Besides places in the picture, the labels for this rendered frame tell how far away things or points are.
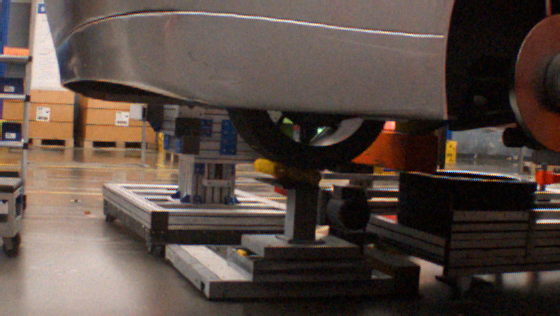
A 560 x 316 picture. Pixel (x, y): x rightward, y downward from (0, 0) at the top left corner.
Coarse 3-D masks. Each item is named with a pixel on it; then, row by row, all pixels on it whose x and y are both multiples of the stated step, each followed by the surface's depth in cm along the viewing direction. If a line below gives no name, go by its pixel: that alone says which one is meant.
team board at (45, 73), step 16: (32, 16) 901; (32, 32) 901; (48, 32) 909; (32, 48) 902; (48, 48) 910; (32, 64) 905; (48, 64) 912; (32, 80) 906; (48, 80) 913; (144, 128) 963; (144, 144) 965; (144, 160) 966
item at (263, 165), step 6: (258, 162) 344; (264, 162) 338; (270, 162) 332; (276, 162) 328; (258, 168) 343; (264, 168) 336; (270, 168) 328; (276, 168) 326; (282, 168) 325; (270, 174) 332; (276, 174) 326; (282, 174) 327
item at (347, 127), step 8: (264, 112) 316; (280, 120) 338; (344, 120) 347; (352, 120) 340; (360, 120) 333; (368, 120) 330; (272, 128) 318; (336, 128) 347; (344, 128) 341; (352, 128) 334; (360, 128) 329; (328, 136) 344; (336, 136) 338; (344, 136) 332; (352, 136) 329; (296, 144) 321; (304, 144) 322; (312, 144) 334; (320, 144) 331; (328, 144) 327; (336, 144) 327
